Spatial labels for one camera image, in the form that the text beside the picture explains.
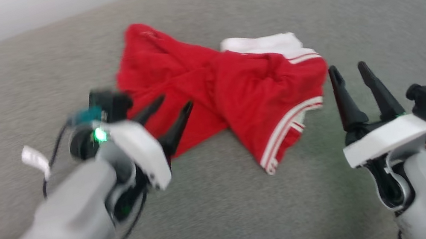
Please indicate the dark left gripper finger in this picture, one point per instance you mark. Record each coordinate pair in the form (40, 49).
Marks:
(149, 112)
(175, 136)

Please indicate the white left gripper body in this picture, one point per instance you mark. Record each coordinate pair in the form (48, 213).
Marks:
(140, 153)

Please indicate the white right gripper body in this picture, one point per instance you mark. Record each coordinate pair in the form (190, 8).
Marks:
(389, 137)

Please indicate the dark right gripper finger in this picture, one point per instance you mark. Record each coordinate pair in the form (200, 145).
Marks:
(347, 105)
(383, 99)

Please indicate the red shorts with white stripes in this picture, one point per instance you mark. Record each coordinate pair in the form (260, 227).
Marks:
(260, 94)

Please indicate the grey fabric sofa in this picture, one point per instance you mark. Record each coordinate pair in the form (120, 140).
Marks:
(230, 220)

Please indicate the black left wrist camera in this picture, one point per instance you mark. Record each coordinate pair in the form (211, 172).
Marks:
(111, 104)

